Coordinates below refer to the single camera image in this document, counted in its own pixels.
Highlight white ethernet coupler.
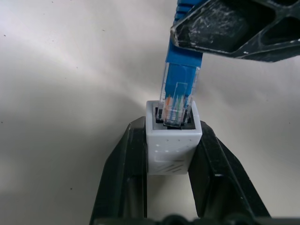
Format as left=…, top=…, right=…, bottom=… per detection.
left=145, top=100, right=203, bottom=176

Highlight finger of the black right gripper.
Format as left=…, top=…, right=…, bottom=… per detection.
left=170, top=0, right=300, bottom=63

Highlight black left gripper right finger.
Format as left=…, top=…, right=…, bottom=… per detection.
left=187, top=121, right=279, bottom=220

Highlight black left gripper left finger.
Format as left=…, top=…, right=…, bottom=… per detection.
left=90, top=116, right=148, bottom=225

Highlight blue ethernet cable plug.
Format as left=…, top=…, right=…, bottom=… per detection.
left=158, top=0, right=203, bottom=129

